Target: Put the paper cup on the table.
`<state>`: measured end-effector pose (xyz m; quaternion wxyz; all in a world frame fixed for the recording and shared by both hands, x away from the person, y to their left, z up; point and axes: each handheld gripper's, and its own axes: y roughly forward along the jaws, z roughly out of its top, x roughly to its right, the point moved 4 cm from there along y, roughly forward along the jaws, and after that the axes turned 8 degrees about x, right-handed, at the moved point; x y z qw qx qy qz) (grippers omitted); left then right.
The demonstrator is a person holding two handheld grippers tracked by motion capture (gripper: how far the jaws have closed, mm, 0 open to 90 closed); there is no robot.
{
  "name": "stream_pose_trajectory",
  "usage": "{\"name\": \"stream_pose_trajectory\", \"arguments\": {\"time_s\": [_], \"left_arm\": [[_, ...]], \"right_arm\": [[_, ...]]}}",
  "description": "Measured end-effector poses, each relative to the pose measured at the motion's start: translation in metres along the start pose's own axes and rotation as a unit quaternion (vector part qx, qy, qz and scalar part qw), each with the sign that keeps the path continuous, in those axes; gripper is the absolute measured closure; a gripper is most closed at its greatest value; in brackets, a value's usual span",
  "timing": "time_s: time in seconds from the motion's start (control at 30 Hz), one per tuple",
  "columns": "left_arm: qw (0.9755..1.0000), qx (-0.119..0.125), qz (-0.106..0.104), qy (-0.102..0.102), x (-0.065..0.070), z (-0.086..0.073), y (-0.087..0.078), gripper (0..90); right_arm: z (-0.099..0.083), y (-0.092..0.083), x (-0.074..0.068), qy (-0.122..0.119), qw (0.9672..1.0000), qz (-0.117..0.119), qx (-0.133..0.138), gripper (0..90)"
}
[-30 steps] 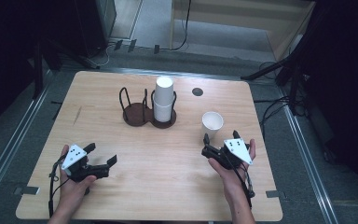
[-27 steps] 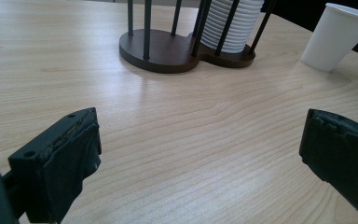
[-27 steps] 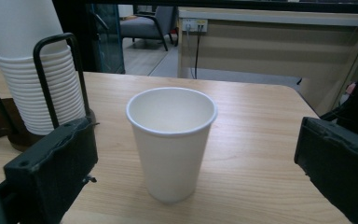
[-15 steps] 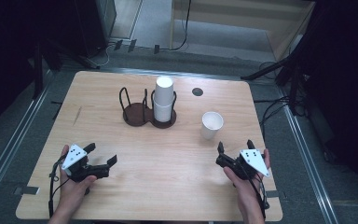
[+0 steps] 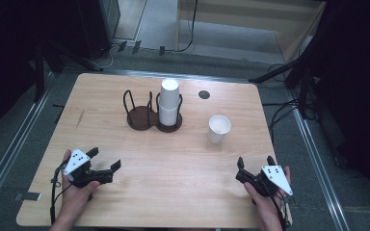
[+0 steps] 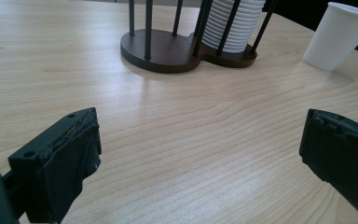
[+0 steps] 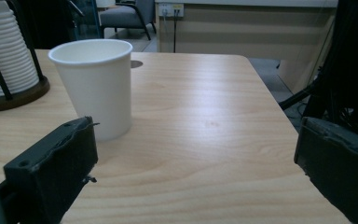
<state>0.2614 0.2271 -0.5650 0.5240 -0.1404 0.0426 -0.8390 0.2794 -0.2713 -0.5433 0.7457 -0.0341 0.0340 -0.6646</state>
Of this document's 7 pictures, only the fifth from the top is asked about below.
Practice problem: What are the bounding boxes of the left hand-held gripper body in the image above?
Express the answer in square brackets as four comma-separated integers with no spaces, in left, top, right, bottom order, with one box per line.
[63,147,115,189]

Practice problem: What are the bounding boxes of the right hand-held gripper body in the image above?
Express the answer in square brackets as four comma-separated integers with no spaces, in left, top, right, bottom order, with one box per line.
[235,165,294,197]

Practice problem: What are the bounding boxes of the white paper cup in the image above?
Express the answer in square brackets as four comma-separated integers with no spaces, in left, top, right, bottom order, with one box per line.
[159,78,180,110]
[157,104,180,127]
[207,115,232,145]

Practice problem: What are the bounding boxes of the black wire cup holder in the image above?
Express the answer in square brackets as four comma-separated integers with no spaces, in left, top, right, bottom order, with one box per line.
[122,90,184,134]

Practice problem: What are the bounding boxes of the person's right hand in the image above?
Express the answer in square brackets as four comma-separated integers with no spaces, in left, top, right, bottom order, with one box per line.
[244,165,295,222]

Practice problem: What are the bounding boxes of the person's left hand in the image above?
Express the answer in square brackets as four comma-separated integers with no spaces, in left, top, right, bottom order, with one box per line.
[59,148,101,219]

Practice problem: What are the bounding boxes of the grey floor tape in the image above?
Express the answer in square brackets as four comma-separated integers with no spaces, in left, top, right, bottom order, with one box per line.
[13,191,42,203]

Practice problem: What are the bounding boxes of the black stand with legs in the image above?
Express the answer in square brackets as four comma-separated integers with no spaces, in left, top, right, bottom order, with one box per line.
[248,32,323,119]

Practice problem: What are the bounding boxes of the black upright stand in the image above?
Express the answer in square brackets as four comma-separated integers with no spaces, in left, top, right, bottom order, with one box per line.
[33,39,46,104]

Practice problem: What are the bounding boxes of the dark cabinet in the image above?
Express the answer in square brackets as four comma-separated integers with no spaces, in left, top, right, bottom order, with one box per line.
[76,0,121,61]

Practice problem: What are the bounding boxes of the light wooden furniture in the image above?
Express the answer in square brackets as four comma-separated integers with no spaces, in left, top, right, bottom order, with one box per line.
[175,0,328,64]

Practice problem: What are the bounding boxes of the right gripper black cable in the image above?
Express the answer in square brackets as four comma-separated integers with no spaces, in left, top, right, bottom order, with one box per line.
[262,179,293,231]

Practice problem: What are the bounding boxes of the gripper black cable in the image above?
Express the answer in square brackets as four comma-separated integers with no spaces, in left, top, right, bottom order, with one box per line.
[49,159,71,226]
[262,179,293,231]

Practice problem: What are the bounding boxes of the aluminium floor rail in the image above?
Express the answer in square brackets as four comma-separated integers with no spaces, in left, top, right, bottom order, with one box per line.
[0,71,56,222]
[287,90,351,231]

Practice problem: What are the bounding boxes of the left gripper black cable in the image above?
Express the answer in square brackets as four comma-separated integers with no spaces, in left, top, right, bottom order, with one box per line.
[49,159,71,226]

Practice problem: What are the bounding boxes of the black floor cables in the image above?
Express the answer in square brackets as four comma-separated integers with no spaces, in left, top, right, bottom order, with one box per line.
[261,97,306,143]

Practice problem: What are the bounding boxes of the white floor cable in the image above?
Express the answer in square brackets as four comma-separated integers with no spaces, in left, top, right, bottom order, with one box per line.
[99,43,120,70]

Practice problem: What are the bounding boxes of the black hanging cable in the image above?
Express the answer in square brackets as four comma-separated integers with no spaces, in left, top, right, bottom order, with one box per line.
[165,0,199,54]

